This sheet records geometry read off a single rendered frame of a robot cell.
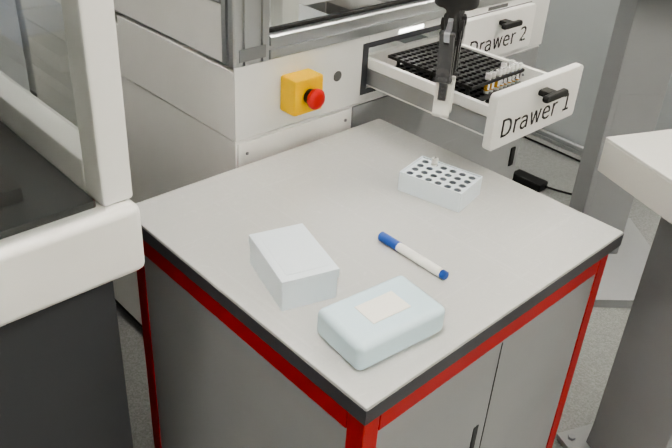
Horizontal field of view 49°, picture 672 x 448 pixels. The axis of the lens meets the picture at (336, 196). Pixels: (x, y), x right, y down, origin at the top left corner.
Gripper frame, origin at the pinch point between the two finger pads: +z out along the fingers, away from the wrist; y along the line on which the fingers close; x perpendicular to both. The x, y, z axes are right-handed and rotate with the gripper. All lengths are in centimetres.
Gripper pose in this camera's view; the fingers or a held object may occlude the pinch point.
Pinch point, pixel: (443, 96)
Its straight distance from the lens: 134.2
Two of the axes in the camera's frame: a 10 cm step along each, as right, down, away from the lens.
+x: -9.5, -2.0, 2.4
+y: 3.1, -4.6, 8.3
